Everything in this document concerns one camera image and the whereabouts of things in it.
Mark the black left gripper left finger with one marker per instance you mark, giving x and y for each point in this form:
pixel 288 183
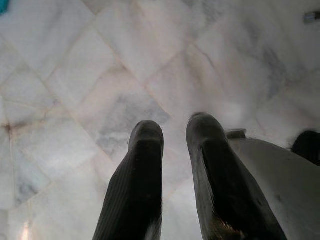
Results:
pixel 135 180

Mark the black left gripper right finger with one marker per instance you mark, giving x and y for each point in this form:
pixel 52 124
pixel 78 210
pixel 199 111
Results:
pixel 220 180

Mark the black robot foot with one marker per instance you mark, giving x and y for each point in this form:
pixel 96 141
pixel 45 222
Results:
pixel 308 147

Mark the small metallic object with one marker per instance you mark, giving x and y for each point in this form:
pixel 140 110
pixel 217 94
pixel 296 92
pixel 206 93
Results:
pixel 312 17

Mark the teal object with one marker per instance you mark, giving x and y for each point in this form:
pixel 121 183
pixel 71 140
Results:
pixel 3 5

